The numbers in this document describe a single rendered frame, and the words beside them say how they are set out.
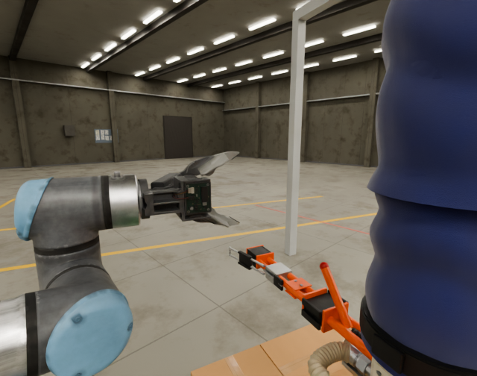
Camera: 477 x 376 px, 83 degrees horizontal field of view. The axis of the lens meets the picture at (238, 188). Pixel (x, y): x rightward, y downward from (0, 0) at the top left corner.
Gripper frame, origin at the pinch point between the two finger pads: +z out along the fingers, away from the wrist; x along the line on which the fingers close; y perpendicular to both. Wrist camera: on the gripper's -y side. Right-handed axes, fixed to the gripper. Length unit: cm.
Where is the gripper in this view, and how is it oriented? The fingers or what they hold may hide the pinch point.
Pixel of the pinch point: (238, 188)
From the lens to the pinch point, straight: 57.2
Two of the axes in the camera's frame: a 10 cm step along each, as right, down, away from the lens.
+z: 9.1, -0.8, 4.1
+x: 0.0, -9.8, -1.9
